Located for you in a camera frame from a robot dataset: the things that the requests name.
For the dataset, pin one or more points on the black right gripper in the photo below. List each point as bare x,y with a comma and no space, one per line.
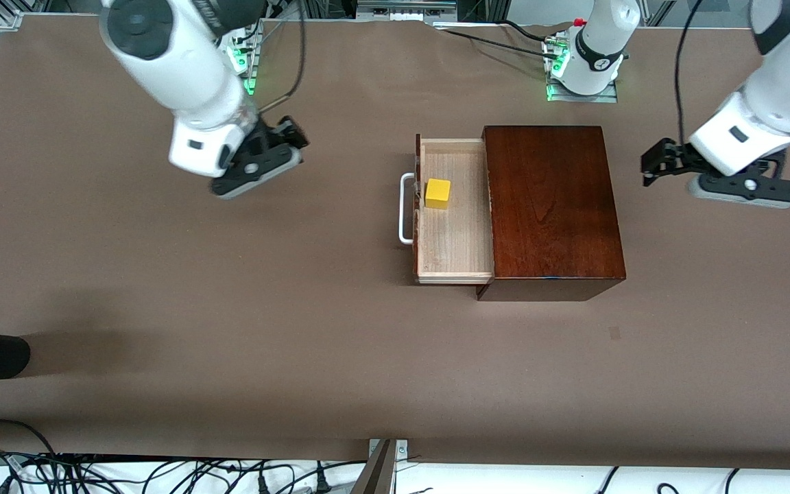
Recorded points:
273,135

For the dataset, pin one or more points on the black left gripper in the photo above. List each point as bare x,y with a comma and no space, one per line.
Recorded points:
677,157

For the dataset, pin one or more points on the yellow cube block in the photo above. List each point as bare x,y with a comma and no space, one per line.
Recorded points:
437,194

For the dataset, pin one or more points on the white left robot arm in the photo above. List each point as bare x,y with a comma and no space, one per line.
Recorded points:
779,103

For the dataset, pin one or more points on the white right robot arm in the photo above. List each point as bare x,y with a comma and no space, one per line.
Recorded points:
182,75

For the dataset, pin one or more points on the dark brown wooden cabinet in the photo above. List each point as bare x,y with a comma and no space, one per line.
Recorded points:
553,206

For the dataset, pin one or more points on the small clear tape square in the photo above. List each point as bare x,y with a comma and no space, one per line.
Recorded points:
615,333

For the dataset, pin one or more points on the brown table cover mat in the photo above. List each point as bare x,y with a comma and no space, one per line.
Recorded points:
299,329

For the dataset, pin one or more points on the dark metal beam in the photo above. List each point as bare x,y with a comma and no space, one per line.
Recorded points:
376,473

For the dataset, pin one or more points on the black power plug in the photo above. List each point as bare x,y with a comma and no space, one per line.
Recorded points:
264,486
322,484

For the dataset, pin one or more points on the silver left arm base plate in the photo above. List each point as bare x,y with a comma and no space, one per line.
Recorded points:
583,98

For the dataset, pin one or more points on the aluminium corner bracket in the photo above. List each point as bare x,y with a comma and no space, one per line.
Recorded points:
398,449

